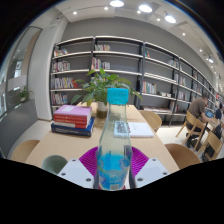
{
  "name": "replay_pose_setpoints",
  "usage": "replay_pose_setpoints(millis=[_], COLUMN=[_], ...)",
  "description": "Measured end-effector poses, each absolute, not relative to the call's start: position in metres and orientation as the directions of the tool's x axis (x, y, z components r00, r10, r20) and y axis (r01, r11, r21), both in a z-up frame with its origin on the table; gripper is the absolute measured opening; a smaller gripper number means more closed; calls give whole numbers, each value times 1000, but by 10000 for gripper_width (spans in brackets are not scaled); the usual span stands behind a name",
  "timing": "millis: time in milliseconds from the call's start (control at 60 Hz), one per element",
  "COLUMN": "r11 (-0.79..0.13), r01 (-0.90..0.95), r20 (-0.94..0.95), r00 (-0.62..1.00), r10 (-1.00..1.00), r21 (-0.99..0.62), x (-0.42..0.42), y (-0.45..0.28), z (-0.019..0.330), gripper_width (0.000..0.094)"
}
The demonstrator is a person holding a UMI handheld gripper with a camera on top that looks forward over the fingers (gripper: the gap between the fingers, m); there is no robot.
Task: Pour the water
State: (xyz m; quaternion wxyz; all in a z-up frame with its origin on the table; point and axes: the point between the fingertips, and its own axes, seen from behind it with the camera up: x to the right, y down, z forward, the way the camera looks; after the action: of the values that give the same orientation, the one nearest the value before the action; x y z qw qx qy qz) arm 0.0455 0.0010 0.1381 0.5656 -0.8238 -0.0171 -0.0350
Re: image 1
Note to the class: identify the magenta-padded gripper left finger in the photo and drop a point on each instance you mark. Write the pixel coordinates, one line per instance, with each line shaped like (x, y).
(77, 172)

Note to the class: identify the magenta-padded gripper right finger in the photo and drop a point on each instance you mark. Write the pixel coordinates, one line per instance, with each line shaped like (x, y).
(151, 172)

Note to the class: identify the clear bottle with blue cap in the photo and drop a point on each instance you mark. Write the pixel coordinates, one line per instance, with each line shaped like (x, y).
(114, 146)

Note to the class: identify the grey-green patterned ceramic mug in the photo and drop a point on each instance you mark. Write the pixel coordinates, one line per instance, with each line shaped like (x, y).
(53, 163)

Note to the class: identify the light wooden round-back chair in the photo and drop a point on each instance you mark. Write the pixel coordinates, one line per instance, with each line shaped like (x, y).
(151, 120)
(181, 156)
(25, 150)

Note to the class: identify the dark blue book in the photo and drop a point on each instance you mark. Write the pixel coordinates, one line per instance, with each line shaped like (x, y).
(71, 130)

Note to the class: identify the white open magazine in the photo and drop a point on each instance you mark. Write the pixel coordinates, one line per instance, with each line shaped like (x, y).
(141, 130)

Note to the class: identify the red book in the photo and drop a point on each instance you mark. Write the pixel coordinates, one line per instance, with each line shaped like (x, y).
(70, 121)

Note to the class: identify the pink book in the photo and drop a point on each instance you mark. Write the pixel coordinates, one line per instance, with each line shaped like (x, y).
(72, 110)

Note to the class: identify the person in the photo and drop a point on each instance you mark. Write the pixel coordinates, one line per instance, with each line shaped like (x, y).
(196, 108)
(219, 111)

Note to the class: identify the green potted plant, white pot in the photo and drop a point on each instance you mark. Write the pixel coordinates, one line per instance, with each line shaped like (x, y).
(100, 86)

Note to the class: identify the small leafy ledge plant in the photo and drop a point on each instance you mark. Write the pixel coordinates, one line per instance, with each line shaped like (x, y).
(24, 95)

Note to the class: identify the grey shelf unit with books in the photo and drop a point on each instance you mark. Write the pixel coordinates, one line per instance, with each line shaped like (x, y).
(73, 50)

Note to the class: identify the round ceiling lights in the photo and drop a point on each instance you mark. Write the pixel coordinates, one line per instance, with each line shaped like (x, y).
(145, 8)

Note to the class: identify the wooden slat-frame chair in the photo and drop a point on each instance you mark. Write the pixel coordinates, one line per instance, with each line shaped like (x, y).
(193, 125)
(211, 143)

